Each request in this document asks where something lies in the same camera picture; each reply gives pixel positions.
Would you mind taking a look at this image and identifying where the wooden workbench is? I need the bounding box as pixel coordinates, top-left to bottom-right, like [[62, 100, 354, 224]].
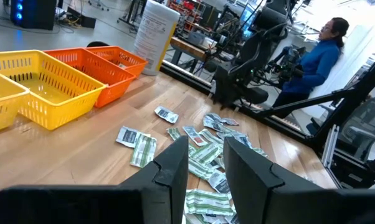
[[170, 37, 225, 63]]

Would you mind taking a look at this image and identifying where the white alcohol pad packet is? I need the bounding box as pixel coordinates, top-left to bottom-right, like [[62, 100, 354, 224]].
[[207, 169, 232, 195], [115, 125, 151, 149]]

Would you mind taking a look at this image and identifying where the person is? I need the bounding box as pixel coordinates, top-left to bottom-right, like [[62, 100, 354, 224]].
[[273, 17, 350, 119]]

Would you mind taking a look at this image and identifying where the yellow plastic basket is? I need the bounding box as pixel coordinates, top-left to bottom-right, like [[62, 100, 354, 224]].
[[0, 67, 31, 135], [0, 49, 107, 131]]

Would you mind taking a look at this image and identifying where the white yellow wipes canister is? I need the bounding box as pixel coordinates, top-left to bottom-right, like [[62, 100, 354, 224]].
[[133, 0, 181, 77]]

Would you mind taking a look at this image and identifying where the black computer tower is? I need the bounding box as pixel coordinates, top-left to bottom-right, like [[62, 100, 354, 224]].
[[9, 0, 57, 31]]

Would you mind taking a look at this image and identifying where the orange plastic basket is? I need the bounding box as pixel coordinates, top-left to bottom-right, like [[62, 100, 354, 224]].
[[44, 47, 137, 109], [86, 45, 149, 78]]

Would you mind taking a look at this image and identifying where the white antiseptic towelette packet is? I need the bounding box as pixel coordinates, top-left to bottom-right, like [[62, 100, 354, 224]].
[[203, 112, 226, 124], [217, 130, 254, 149], [154, 105, 180, 124]]

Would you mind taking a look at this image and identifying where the silver frame bracket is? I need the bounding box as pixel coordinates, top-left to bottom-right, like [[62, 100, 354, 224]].
[[320, 124, 341, 169]]

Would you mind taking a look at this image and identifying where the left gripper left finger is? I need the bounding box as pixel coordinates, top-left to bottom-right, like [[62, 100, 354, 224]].
[[0, 136, 189, 224]]

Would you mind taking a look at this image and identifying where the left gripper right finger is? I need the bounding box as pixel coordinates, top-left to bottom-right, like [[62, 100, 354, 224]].
[[223, 136, 375, 224]]

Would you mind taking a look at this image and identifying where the computer monitor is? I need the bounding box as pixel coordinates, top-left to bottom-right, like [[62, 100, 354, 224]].
[[239, 2, 257, 38]]

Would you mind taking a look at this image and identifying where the white red-print ointment packet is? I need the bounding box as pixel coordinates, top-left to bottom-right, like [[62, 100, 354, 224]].
[[182, 125, 209, 147], [220, 117, 240, 126]]

